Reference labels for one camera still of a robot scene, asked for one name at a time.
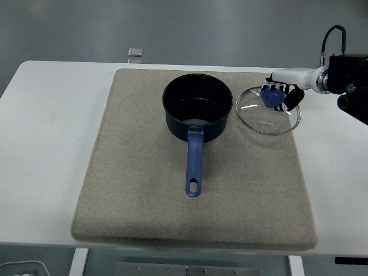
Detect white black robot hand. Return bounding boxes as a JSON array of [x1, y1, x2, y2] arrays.
[[260, 67, 322, 113]]

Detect glass pot lid blue knob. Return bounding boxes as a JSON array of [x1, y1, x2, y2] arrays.
[[235, 85, 303, 135]]

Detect dark blue saucepan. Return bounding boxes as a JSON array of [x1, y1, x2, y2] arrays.
[[162, 73, 234, 198]]

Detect beige fabric mat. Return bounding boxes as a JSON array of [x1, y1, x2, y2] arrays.
[[71, 68, 319, 250]]

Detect white table leg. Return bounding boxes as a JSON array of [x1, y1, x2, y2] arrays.
[[68, 247, 90, 276], [288, 255, 305, 276]]

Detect black flat bar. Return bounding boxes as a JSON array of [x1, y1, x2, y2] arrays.
[[335, 256, 368, 266]]

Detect grey metal plate with screws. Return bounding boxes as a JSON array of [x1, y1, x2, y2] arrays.
[[116, 262, 259, 276]]

